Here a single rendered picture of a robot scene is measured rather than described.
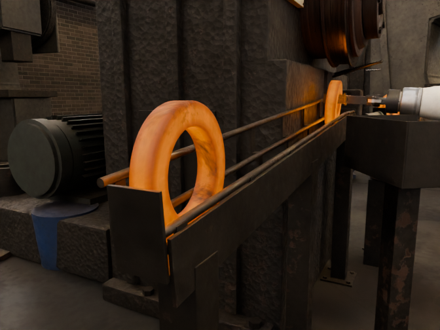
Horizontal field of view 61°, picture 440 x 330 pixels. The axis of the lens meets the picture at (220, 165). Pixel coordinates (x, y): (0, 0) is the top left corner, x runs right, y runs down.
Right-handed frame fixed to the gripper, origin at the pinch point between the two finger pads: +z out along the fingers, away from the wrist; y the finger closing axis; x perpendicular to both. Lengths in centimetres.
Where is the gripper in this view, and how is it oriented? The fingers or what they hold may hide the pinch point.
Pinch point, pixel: (334, 98)
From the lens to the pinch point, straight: 133.8
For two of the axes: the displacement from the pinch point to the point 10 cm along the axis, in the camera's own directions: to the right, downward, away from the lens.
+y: 4.7, -1.6, 8.7
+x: 0.4, -9.8, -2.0
